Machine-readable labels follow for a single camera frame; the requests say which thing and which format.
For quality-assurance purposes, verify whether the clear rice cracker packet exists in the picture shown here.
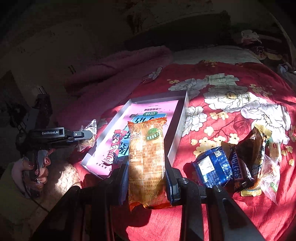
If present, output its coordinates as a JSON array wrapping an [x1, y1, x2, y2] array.
[[77, 119, 97, 152]]

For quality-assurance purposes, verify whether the blue snack packet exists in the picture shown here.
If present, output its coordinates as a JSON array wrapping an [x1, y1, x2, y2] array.
[[192, 146, 233, 188]]

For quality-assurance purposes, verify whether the brown Snickers bar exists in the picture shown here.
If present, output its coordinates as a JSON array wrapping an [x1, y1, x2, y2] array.
[[229, 147, 254, 192]]

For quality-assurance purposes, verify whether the yellow green snack packet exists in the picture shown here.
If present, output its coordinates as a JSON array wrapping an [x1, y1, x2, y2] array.
[[259, 139, 281, 205]]

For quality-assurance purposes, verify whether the orange bread packet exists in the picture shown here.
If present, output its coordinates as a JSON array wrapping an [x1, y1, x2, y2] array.
[[128, 117, 170, 210]]

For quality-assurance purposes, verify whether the brown gold snack packet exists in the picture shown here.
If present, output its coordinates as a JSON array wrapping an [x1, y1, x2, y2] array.
[[238, 124, 272, 197]]

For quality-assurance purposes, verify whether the left hand with red nails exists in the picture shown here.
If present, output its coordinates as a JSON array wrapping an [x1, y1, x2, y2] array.
[[11, 149, 55, 198]]

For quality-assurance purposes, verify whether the pink blue children's book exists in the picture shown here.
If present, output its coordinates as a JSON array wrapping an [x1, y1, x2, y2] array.
[[81, 100, 178, 178]]

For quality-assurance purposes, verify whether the magenta blanket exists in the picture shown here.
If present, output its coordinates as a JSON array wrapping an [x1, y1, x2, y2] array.
[[53, 46, 173, 130]]

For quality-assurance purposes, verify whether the red floral quilt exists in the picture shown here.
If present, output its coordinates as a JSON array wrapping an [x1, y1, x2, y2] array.
[[82, 61, 295, 240]]

